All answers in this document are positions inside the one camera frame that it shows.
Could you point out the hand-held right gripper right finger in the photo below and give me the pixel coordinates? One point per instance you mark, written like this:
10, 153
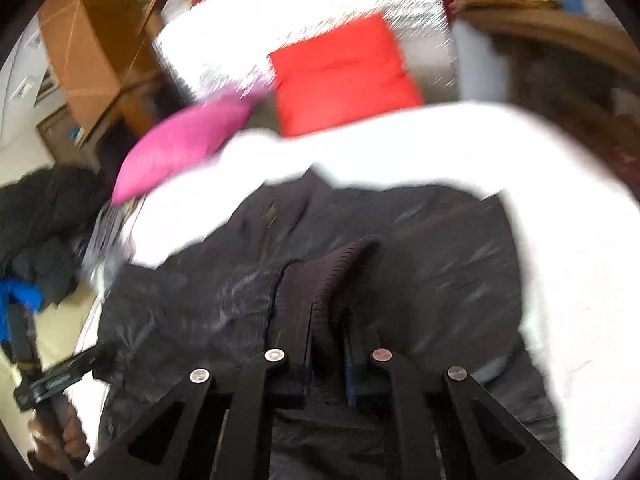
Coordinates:
351, 367

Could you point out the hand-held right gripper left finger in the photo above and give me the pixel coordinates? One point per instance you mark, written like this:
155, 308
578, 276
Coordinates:
305, 355

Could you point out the grey printed cloth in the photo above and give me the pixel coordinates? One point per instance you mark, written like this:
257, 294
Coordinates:
107, 240

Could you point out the person's left hand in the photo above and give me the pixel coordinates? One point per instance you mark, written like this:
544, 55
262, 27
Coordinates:
67, 440

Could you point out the cardboard box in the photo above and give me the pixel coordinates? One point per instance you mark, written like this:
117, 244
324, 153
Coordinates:
85, 35

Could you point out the dark patterned cloth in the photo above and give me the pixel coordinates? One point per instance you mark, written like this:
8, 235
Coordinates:
575, 110

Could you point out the wooden chair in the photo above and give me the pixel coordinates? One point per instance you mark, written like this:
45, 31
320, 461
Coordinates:
140, 95

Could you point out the pile of dark clothes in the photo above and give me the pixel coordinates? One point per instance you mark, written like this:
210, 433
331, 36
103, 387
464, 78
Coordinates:
45, 210

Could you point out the wooden shelf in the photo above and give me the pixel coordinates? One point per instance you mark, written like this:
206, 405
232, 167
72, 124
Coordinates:
540, 30

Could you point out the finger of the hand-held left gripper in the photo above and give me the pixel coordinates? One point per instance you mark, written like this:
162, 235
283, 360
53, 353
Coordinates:
70, 372

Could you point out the black jacket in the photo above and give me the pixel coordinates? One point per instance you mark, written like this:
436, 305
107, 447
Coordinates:
430, 260

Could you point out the pink pillow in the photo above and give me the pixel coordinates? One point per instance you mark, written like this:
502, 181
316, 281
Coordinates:
180, 145

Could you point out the white bed blanket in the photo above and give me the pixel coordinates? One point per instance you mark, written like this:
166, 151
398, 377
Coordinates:
550, 160

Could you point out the red pillow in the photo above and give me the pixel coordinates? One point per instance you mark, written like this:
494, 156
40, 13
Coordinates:
340, 75

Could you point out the silver foil headboard panel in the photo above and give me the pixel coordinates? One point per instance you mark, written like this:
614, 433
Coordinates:
300, 15

